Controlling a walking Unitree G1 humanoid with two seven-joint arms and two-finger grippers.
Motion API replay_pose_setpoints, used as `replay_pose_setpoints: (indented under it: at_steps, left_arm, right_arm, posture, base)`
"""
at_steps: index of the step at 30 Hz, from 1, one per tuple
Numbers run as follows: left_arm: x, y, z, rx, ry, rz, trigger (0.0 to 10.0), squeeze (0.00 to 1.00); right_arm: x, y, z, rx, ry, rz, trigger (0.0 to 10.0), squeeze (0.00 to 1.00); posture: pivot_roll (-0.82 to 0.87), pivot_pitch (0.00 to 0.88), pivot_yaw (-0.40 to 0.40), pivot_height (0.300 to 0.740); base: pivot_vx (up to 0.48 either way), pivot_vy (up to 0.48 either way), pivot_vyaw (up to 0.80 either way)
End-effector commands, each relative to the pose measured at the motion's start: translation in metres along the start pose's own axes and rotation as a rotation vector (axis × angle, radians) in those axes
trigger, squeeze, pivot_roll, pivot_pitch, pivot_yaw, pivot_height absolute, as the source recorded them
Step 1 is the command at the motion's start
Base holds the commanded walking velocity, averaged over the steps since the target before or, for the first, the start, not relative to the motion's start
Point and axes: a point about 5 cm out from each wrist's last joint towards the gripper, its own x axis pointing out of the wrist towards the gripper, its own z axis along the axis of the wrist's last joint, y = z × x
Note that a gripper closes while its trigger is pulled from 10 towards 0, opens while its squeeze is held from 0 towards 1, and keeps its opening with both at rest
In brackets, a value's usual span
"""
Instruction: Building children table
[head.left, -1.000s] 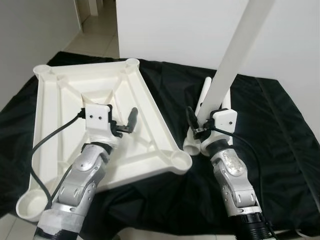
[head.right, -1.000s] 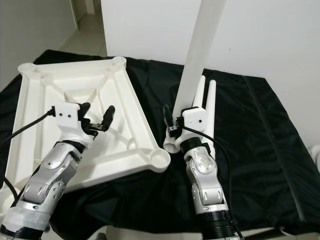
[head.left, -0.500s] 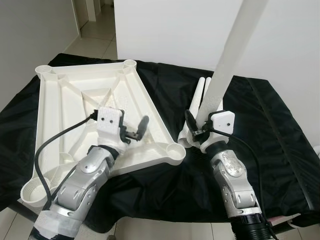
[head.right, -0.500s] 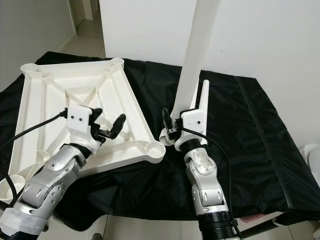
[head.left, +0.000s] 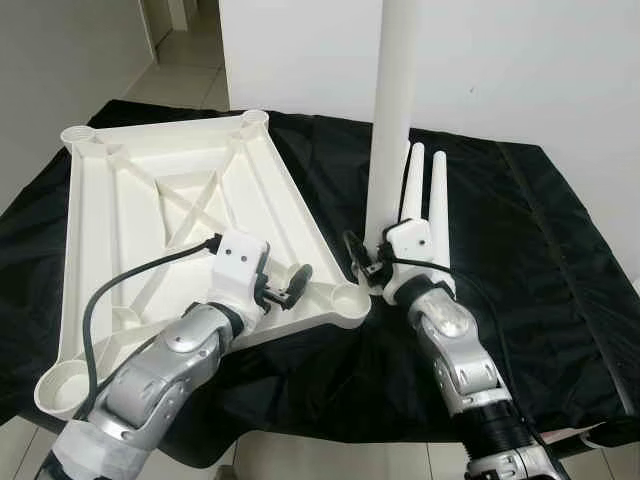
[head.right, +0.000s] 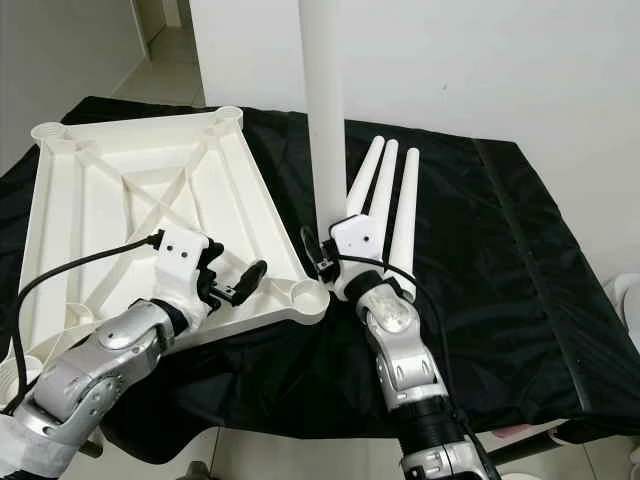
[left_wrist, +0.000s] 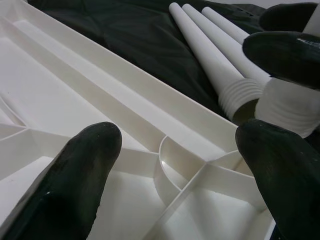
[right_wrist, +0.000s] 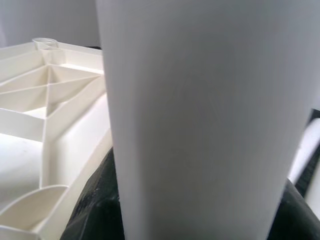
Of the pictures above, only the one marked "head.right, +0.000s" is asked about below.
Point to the white plastic children table top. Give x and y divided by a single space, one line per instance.
100 200

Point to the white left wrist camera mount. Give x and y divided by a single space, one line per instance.
182 255

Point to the pink fabric under cloth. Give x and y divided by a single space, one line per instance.
525 430

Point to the white plastic table leg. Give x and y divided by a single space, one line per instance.
407 210
322 100
385 180
365 180

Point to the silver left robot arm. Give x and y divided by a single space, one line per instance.
100 370

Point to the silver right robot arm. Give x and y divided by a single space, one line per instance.
400 340

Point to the white rounded appliance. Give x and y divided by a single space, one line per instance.
628 310

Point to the black cloth table cover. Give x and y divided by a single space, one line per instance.
510 300

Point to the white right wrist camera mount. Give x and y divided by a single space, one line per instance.
360 240

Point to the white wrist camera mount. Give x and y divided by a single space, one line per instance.
360 240
182 255

